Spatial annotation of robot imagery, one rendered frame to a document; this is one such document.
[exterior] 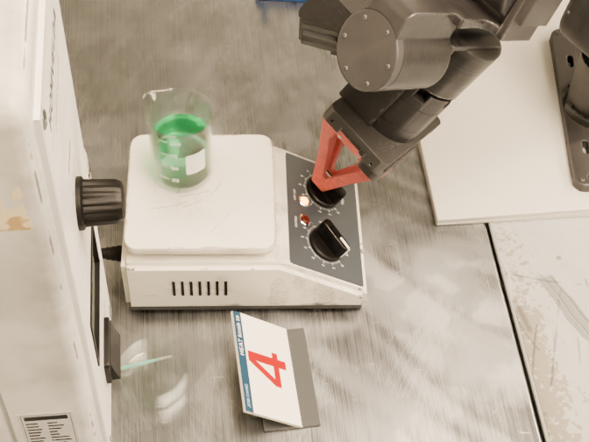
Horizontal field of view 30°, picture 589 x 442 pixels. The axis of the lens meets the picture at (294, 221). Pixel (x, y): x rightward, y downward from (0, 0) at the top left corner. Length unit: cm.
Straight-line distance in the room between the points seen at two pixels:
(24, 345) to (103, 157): 71
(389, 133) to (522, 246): 20
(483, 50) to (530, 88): 29
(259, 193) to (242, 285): 8
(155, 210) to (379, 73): 23
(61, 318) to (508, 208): 73
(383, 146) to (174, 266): 19
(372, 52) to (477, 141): 31
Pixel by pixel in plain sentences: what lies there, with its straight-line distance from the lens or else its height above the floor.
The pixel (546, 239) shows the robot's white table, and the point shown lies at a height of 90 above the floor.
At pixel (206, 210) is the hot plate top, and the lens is 88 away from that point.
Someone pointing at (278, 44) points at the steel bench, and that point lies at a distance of 114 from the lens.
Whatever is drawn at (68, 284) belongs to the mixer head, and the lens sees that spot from 32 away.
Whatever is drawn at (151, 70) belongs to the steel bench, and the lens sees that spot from 111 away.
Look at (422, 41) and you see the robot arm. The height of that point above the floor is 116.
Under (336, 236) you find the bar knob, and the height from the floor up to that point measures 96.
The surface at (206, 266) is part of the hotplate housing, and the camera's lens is 88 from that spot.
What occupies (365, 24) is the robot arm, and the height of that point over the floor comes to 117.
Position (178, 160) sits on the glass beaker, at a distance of 86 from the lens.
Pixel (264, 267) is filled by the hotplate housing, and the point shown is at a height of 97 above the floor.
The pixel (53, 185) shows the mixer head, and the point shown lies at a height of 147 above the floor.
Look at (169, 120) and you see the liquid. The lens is 89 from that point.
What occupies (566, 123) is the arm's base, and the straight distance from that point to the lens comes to 107.
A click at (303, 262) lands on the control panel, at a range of 89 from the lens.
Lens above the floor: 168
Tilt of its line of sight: 53 degrees down
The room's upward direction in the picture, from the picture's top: 4 degrees clockwise
